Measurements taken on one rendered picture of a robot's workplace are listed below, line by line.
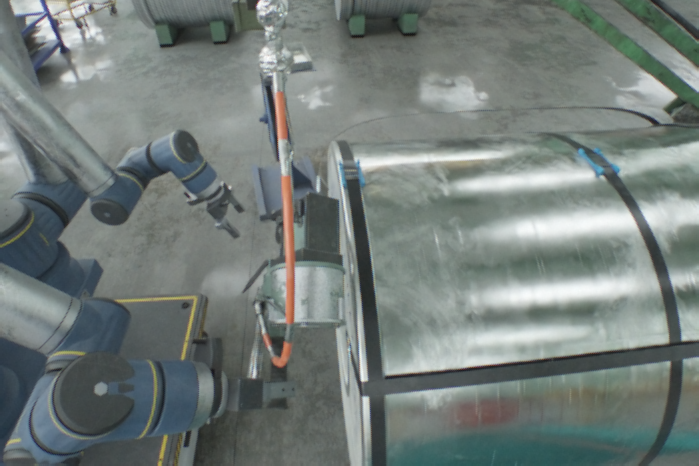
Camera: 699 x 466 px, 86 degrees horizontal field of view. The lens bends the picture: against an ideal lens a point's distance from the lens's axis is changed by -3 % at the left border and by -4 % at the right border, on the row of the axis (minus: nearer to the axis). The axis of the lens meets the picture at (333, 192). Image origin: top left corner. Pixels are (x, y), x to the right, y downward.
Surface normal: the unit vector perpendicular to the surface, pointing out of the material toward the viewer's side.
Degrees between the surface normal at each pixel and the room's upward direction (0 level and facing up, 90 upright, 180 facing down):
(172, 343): 0
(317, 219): 43
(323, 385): 0
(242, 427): 0
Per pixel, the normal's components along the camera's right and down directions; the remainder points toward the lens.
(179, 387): 0.69, -0.50
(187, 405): 0.71, -0.14
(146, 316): -0.01, -0.75
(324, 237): 0.58, -0.33
